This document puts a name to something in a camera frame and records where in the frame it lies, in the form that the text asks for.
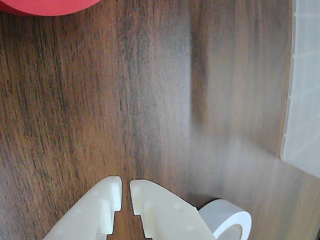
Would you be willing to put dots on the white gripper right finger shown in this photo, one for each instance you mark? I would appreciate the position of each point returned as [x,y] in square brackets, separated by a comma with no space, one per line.
[170,215]

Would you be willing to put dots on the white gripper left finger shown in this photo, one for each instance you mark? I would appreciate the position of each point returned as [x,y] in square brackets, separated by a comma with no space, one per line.
[92,212]

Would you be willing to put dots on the red tape roll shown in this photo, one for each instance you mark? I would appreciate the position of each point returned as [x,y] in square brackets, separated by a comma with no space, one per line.
[37,6]

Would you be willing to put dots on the clear plastic box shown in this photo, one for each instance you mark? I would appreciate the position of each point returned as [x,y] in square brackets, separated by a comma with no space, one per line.
[305,75]

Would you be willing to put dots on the white tape roll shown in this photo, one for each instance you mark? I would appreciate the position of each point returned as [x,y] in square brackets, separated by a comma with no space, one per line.
[225,212]

